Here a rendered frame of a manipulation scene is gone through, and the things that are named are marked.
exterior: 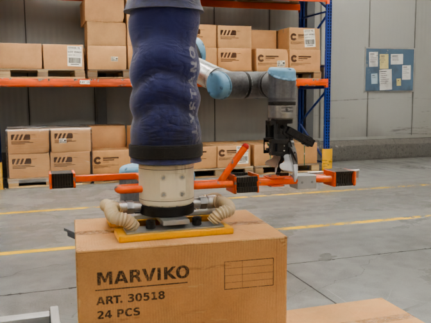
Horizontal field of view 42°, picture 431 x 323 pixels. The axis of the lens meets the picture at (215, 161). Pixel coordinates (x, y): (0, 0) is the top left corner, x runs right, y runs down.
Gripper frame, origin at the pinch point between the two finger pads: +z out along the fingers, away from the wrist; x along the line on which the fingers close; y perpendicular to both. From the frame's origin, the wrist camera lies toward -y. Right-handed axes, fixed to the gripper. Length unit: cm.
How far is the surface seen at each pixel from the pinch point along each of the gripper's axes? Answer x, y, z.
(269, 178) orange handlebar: 0.3, 6.7, -0.6
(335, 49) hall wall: -847, -496, -115
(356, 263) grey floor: -215, -161, 108
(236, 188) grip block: 5.5, 20.0, 1.2
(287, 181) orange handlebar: 4.5, 2.1, -0.1
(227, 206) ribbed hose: 12.2, 25.3, 5.3
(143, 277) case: 21, 53, 21
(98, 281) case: 20, 65, 22
